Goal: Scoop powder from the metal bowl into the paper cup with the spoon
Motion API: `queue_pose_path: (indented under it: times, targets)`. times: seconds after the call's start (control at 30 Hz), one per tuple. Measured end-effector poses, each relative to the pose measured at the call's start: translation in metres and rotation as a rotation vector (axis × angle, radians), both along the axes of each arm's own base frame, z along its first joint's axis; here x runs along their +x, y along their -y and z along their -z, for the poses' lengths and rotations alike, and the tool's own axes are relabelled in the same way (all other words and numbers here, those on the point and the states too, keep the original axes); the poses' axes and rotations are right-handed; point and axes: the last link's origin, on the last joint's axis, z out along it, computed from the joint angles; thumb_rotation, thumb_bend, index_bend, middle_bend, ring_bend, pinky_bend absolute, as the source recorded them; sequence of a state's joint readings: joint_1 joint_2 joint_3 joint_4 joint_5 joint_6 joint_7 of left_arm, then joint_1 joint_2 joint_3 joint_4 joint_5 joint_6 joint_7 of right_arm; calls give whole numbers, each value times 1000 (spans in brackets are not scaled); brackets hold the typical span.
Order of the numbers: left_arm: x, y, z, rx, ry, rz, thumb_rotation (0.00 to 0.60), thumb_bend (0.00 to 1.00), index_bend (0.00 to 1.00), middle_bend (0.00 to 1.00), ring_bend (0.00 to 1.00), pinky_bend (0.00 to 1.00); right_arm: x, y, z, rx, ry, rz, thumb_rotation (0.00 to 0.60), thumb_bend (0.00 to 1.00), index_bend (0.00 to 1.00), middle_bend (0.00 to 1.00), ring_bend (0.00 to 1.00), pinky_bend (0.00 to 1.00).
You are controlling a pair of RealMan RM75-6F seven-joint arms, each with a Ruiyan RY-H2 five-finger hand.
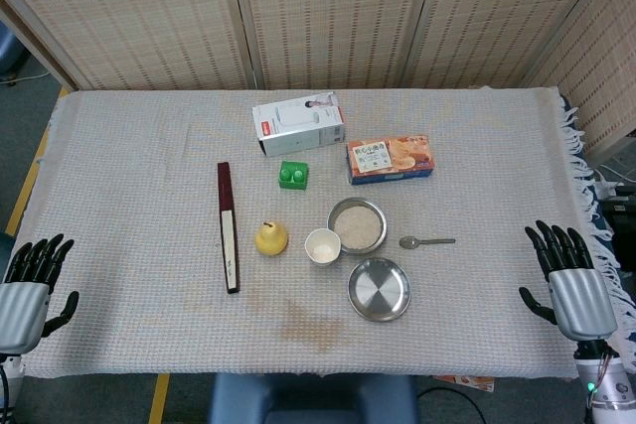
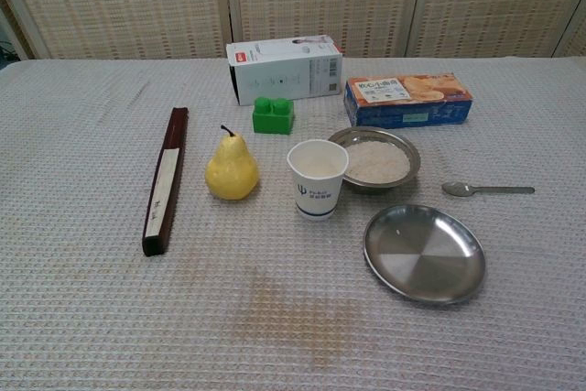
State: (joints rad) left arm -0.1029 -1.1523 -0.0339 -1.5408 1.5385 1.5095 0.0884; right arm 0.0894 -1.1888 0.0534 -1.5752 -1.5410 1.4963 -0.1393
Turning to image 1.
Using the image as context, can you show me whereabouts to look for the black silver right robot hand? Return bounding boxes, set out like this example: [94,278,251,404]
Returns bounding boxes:
[518,218,619,342]

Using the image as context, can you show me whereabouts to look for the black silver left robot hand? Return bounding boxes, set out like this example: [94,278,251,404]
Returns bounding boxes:
[0,232,80,353]

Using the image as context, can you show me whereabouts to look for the metal spoon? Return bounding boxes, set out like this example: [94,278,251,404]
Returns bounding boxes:
[398,235,457,250]

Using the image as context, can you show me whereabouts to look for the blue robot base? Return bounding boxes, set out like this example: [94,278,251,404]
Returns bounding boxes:
[207,372,419,424]

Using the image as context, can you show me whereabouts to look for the empty steel plate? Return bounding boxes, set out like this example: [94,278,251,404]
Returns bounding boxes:
[347,257,412,323]

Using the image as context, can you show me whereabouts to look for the steel bowl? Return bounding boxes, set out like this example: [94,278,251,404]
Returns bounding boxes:
[326,197,389,253]

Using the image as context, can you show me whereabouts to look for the white paper cup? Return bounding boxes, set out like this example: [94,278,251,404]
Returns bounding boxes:
[304,227,342,266]

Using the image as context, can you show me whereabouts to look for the black device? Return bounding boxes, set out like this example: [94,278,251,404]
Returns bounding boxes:
[598,185,636,266]

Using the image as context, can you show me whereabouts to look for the orange printed packet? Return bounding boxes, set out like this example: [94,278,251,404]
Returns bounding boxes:
[430,373,497,392]

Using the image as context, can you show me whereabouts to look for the white woven tablecloth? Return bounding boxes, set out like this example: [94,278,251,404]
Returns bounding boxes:
[3,85,636,380]

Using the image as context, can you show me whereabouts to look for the dark red folded fan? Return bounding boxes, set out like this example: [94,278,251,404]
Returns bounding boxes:
[216,161,243,295]

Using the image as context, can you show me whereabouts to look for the orange biscuit box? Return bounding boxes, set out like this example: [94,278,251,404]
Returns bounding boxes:
[346,134,434,187]

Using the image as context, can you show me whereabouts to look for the yellow pear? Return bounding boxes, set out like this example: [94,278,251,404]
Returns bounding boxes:
[254,220,289,259]

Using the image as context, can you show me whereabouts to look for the green toy building brick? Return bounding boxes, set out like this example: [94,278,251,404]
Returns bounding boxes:
[277,160,310,192]

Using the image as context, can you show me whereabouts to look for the white product carton box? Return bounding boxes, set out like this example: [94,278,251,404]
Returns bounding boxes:
[251,91,347,158]

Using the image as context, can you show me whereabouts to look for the woven bamboo folding screen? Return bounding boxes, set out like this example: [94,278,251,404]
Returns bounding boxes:
[0,0,636,167]

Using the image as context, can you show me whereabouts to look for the white cable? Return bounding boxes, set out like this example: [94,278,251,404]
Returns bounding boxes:
[593,153,636,185]

